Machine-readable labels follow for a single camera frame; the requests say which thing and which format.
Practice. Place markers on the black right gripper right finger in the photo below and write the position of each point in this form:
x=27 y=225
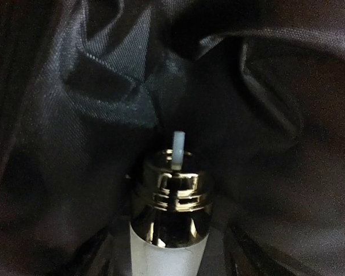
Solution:
x=242 y=255

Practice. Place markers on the pale yellow hard-shell suitcase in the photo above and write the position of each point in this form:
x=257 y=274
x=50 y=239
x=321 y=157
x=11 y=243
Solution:
x=89 y=88

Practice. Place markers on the frosted gold-collar spray bottle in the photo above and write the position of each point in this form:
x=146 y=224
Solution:
x=171 y=213

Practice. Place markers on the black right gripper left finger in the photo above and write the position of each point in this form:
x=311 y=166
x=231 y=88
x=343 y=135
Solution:
x=106 y=253

